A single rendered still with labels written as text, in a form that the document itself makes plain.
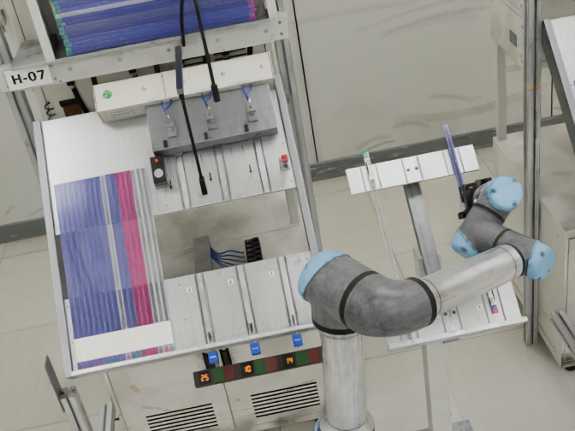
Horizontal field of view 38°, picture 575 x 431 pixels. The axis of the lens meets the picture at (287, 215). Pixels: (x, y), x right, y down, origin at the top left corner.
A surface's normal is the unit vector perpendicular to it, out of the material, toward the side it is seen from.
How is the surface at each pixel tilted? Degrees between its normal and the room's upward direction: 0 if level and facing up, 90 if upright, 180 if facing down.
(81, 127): 43
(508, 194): 53
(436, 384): 90
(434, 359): 90
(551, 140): 0
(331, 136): 90
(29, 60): 0
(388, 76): 90
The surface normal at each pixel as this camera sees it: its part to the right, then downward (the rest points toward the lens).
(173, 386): 0.13, 0.52
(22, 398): -0.15, -0.83
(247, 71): -0.03, -0.25
